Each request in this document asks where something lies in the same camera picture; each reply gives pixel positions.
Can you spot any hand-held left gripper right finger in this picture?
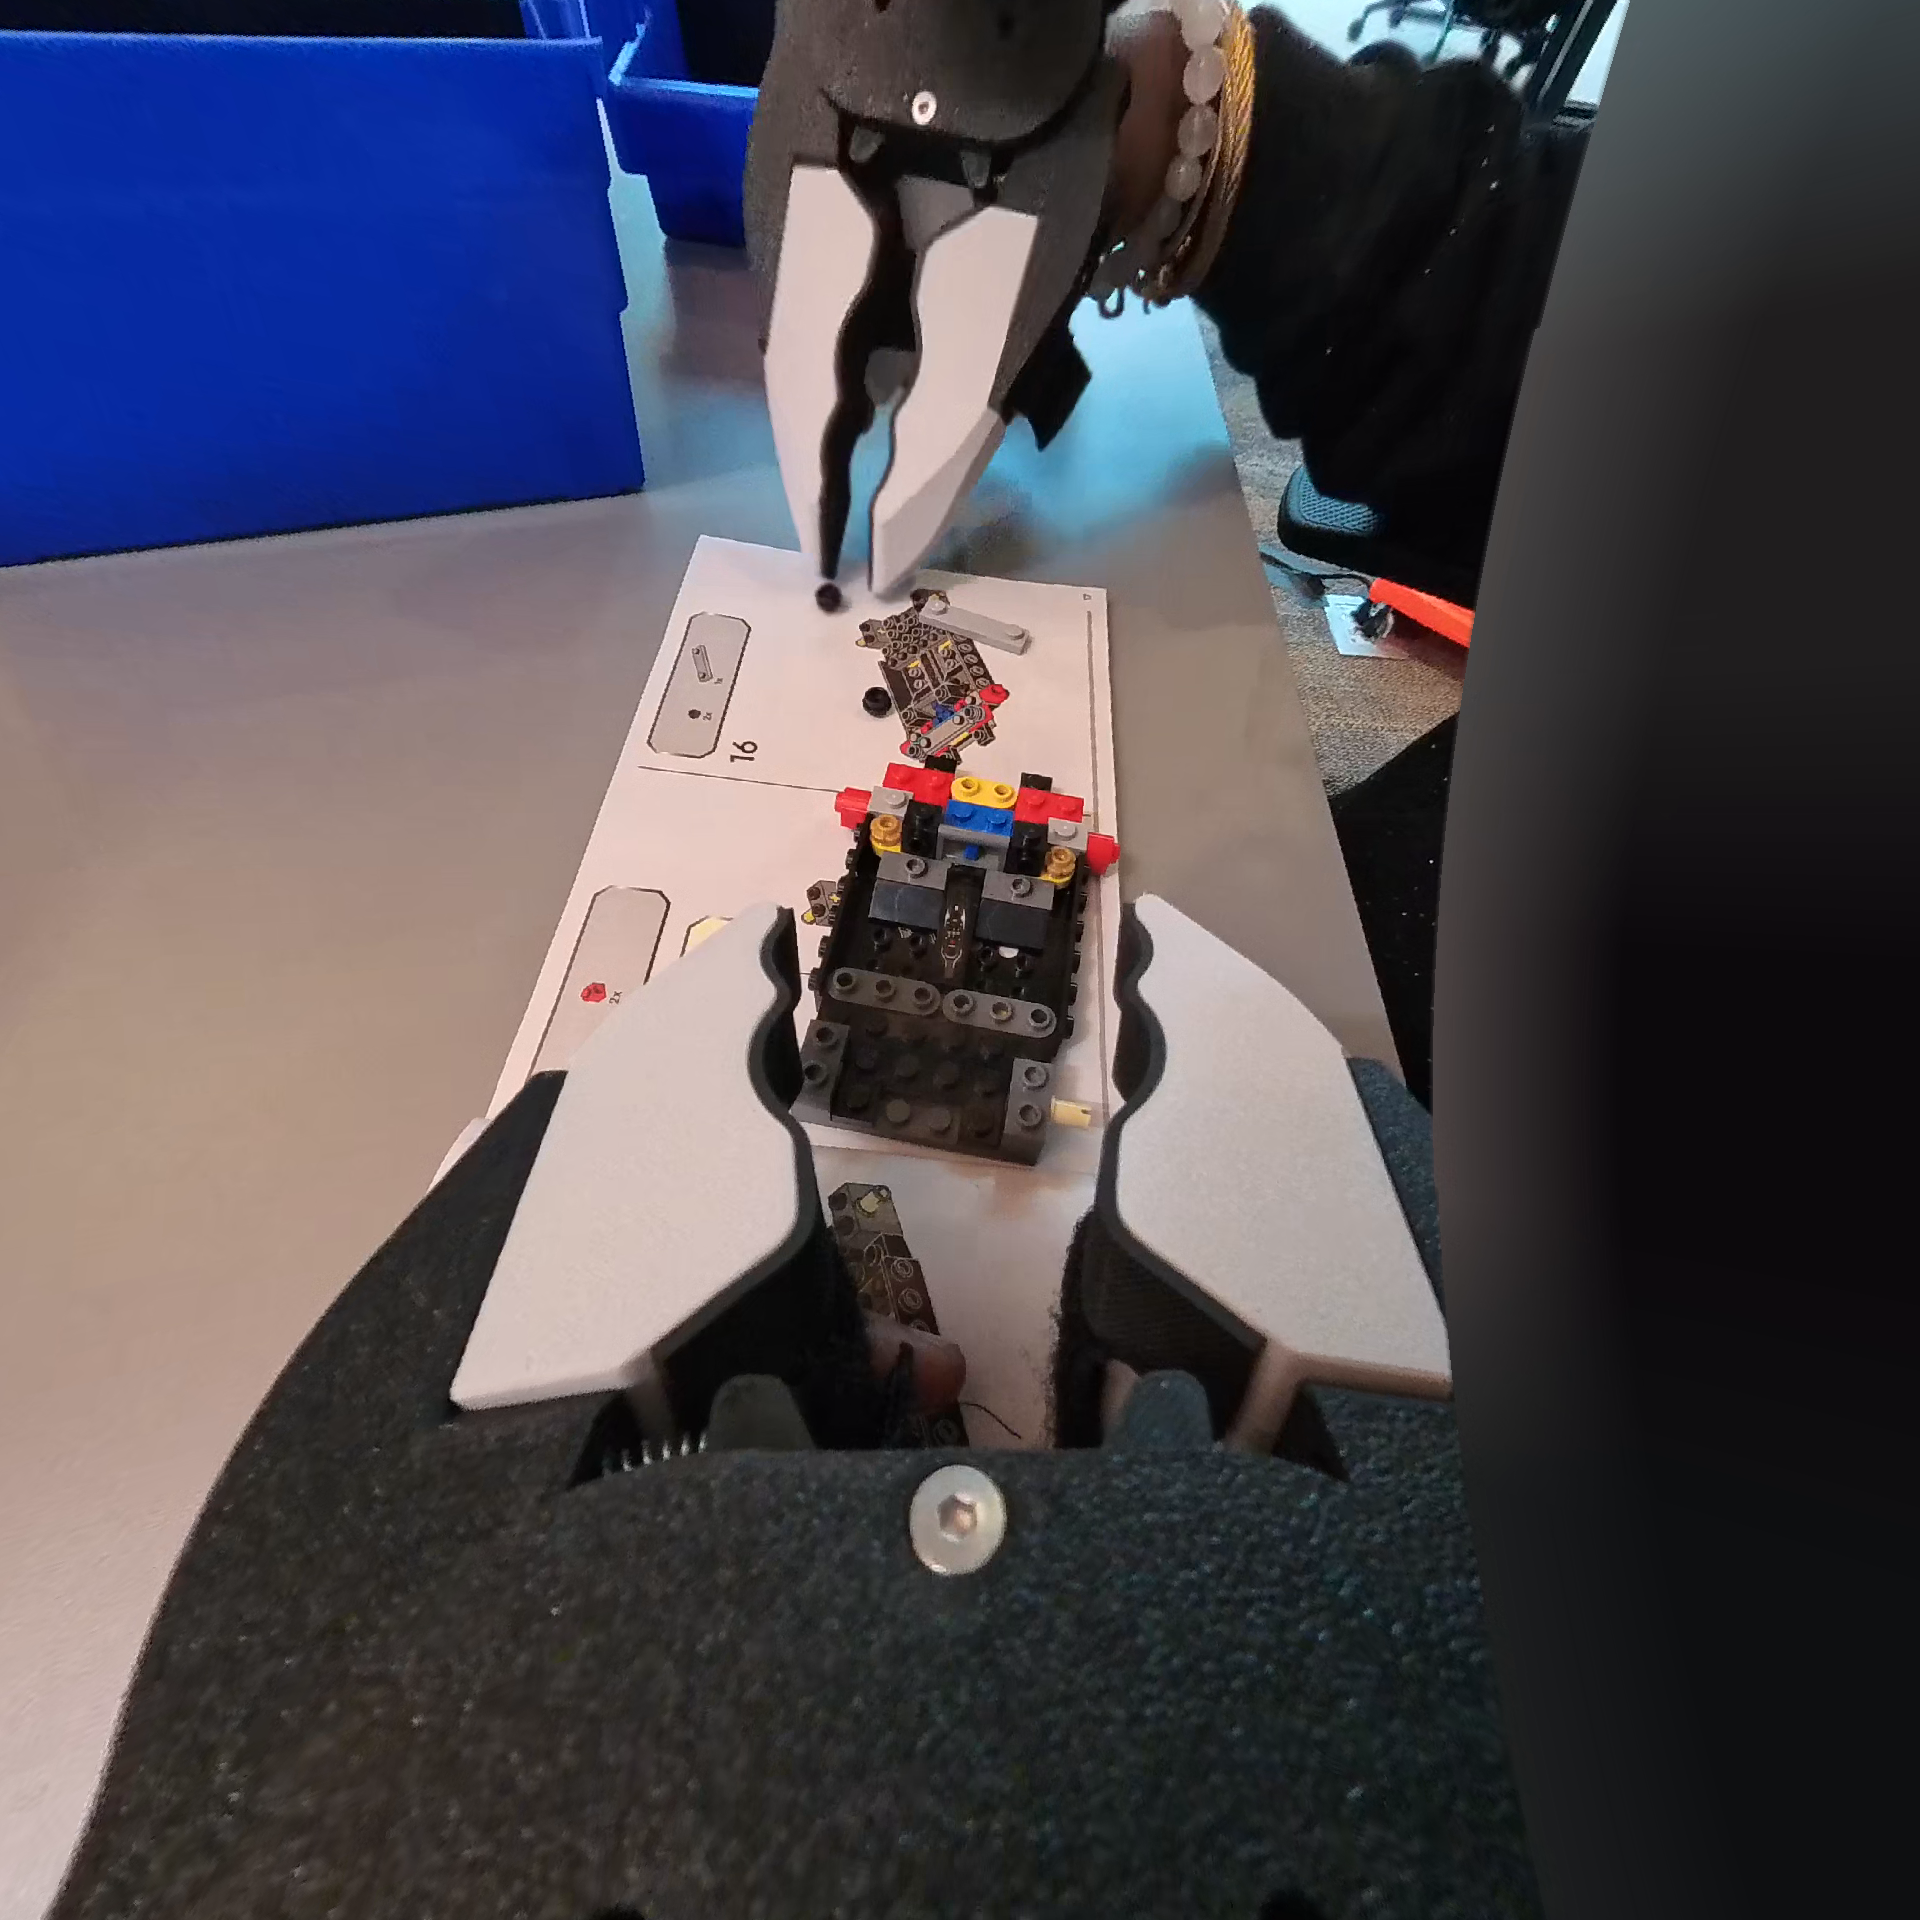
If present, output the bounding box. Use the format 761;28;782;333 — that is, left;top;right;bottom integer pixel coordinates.
1096;895;1452;1448

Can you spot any black and red lego car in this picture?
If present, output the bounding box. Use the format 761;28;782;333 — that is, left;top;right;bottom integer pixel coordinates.
801;762;1125;1169

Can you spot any person's right hand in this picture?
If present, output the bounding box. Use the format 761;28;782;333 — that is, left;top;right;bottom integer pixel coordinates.
1102;30;1202;308

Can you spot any person's right forearm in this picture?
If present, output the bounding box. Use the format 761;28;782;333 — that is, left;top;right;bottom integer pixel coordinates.
1192;7;1593;579

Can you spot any person's black clothing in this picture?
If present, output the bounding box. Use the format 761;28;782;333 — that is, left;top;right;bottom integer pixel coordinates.
1433;0;1920;1920

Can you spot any small blue plastic bin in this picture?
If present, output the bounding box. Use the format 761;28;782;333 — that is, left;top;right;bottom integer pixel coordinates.
516;0;770;248

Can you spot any white bead bracelet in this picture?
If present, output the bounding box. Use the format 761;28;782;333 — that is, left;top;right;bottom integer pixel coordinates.
1109;0;1250;227

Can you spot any orange object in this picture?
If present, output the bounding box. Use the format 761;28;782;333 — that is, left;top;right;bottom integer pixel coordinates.
1371;577;1479;650

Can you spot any white lego instruction booklet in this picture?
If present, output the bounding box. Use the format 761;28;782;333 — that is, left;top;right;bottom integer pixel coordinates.
435;535;1115;1351

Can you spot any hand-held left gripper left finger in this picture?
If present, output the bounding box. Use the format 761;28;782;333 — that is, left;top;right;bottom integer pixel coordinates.
451;903;824;1411

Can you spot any black mesh office chair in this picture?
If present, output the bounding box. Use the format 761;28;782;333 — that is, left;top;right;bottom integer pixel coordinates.
1275;468;1385;568

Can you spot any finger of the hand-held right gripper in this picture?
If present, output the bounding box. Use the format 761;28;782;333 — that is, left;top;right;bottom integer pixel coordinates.
763;157;901;583
843;202;1040;597

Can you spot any large blue plastic bin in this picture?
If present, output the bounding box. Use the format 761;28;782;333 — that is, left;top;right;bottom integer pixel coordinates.
0;30;647;568

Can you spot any gold bangle bracelet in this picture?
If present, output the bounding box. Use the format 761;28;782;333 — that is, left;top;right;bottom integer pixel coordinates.
1140;0;1265;302

